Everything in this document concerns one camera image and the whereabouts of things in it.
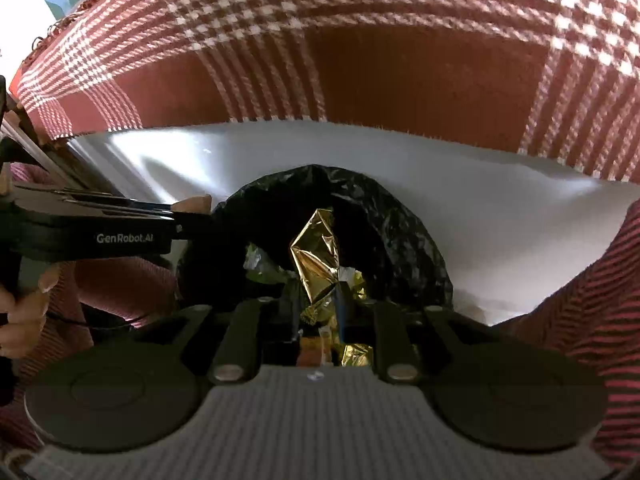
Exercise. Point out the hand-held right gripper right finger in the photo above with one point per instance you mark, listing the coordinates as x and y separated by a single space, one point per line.
344 315

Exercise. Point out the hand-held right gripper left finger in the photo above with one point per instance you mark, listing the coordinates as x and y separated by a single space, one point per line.
290 320

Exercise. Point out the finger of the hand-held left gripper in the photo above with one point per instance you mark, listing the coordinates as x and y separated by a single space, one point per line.
192 225
100 200

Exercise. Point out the gold foil snack bag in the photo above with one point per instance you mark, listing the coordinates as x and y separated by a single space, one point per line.
312 260

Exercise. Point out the trash bin with black bag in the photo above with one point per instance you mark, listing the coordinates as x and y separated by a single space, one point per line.
390 240

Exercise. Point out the person's left hand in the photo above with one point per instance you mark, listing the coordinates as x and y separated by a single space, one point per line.
25 330

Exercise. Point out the red plaid tablecloth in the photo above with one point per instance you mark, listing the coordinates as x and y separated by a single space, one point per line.
400 85

